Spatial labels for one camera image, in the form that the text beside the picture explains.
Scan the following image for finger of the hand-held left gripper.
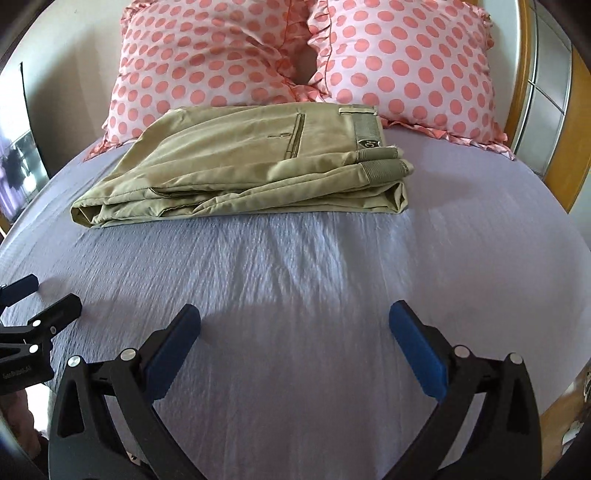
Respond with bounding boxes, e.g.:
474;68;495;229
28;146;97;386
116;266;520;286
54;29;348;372
0;294;83;357
0;274;40;308

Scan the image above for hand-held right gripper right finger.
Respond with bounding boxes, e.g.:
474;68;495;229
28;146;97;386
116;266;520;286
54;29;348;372
389;300;553;480

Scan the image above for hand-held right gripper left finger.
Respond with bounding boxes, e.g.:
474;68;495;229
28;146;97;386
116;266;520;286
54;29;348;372
48;303;204;480

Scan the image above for khaki pants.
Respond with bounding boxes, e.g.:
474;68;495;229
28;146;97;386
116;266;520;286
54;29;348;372
70;104;415;229

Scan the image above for person's left forearm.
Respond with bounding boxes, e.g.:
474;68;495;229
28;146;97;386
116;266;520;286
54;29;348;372
0;382;48;455

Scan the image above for dark framed picture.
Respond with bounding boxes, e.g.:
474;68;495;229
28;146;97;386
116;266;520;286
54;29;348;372
0;131;49;223

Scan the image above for pink polka dot pillow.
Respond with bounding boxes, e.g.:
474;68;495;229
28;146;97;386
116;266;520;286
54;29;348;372
295;0;516;161
83;0;324;162

